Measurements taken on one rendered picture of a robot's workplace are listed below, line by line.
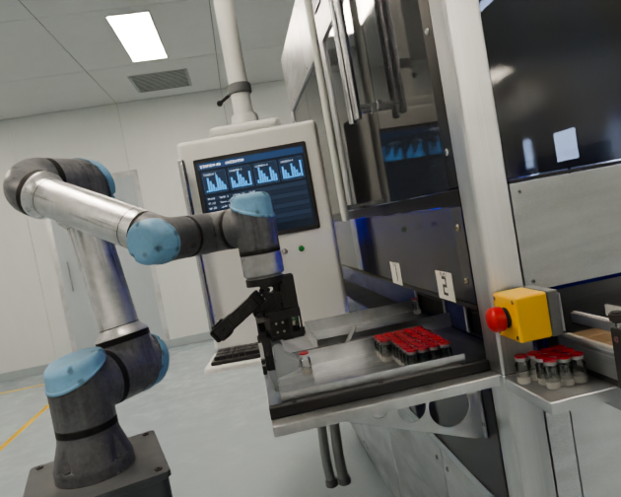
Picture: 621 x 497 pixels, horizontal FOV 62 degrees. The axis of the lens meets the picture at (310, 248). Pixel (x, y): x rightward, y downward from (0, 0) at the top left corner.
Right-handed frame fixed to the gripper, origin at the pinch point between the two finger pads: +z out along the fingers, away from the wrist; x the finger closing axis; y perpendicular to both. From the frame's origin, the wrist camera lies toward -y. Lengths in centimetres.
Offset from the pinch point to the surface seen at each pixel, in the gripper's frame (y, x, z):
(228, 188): -2, 90, -45
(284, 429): 0.5, -11.0, 4.3
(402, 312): 42, 54, 3
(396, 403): 19.9, -11.0, 4.3
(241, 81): 9, 94, -82
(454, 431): 32.7, -1.1, 15.9
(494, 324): 35.2, -19.3, -7.8
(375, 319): 34, 54, 3
